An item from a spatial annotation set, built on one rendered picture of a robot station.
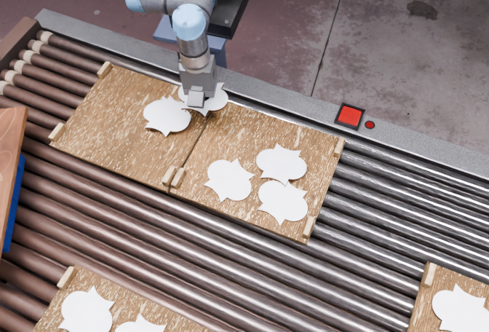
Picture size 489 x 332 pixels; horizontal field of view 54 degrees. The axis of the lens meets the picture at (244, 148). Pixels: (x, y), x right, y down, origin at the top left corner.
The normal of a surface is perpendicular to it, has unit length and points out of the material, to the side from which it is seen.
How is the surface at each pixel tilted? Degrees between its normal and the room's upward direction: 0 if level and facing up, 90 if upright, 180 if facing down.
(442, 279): 0
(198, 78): 90
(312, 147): 0
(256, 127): 0
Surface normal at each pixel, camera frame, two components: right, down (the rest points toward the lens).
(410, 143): -0.04, -0.52
